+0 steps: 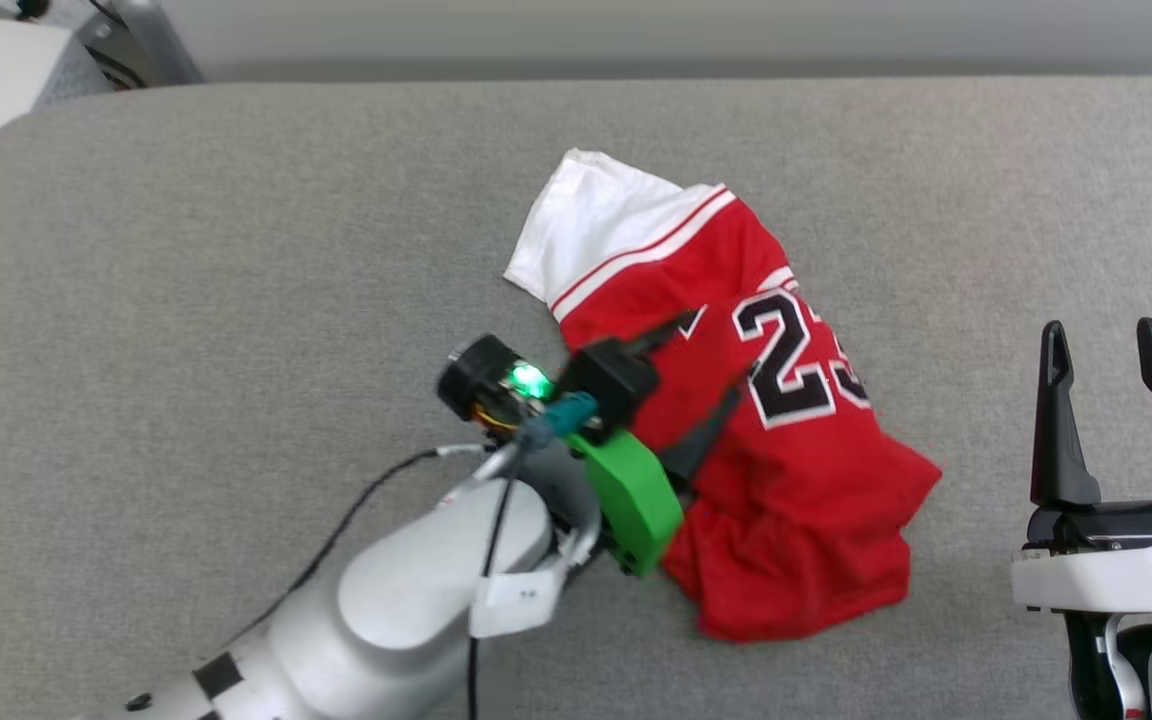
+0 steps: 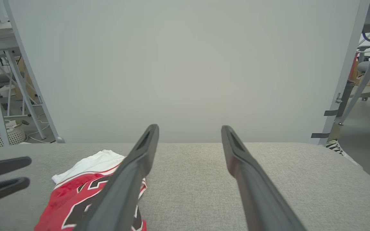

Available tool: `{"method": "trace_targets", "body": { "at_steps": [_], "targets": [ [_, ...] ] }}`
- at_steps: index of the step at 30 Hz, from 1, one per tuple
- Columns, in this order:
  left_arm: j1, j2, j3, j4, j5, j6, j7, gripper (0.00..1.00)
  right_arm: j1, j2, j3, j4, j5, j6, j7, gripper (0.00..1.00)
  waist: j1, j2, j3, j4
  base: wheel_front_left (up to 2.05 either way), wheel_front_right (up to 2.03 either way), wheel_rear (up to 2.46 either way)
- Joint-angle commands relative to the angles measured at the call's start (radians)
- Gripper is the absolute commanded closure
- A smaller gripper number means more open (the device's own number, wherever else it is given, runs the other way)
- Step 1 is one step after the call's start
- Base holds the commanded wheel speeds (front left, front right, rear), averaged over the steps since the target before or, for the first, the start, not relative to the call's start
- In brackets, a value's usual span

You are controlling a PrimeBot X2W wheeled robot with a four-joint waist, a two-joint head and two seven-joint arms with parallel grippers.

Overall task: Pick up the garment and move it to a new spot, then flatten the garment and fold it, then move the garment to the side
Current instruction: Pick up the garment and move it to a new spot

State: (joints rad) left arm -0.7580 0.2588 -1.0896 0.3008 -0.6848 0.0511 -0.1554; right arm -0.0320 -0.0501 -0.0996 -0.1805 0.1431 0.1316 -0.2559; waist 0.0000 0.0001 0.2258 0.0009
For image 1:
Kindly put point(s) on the white label tag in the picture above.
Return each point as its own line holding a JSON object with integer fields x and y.
{"x": 516, "y": 600}

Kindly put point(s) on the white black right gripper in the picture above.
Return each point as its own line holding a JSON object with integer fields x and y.
{"x": 1116, "y": 575}

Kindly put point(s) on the grey metal frame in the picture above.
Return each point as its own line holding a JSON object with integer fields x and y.
{"x": 151, "y": 40}

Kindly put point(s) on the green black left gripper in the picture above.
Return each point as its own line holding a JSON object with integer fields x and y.
{"x": 636, "y": 500}

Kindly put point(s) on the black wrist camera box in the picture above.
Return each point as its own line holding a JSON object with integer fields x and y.
{"x": 608, "y": 380}

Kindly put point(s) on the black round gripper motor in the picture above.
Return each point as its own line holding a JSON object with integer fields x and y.
{"x": 471, "y": 375}

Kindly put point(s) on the red and white basketball jersey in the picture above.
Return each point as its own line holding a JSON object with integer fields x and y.
{"x": 806, "y": 500}

